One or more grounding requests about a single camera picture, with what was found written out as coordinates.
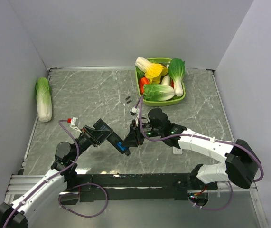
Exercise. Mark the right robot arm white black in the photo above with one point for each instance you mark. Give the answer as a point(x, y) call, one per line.
point(237, 163)

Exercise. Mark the red pepper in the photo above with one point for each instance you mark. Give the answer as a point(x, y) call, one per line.
point(143, 81)

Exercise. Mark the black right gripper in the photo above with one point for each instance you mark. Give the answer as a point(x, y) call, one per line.
point(132, 139)

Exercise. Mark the black base bar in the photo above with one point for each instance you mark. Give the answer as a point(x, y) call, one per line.
point(92, 187)

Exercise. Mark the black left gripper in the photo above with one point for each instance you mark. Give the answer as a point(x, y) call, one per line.
point(101, 134)

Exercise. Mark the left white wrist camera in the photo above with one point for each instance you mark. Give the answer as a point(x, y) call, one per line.
point(74, 121)

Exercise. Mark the yellow leaf cabbage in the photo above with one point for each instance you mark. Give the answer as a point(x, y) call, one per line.
point(152, 71)

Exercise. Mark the white remote control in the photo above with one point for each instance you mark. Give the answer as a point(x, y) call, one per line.
point(177, 151)

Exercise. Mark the napa cabbage on table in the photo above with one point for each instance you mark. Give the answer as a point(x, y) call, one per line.
point(43, 99)

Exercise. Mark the black remote control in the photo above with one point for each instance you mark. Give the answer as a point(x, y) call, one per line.
point(113, 139)

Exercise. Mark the green lettuce head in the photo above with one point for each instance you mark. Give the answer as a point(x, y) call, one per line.
point(158, 92)

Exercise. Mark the green plastic basket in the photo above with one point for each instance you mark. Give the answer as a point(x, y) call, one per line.
point(176, 99)

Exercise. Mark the green bok choy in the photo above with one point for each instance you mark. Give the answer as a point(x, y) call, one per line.
point(176, 71)

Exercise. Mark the white radish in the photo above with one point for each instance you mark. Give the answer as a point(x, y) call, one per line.
point(166, 80)

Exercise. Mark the aluminium frame rail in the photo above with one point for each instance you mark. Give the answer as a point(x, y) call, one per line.
point(20, 184)

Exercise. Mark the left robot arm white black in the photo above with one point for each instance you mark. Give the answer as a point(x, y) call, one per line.
point(22, 212)

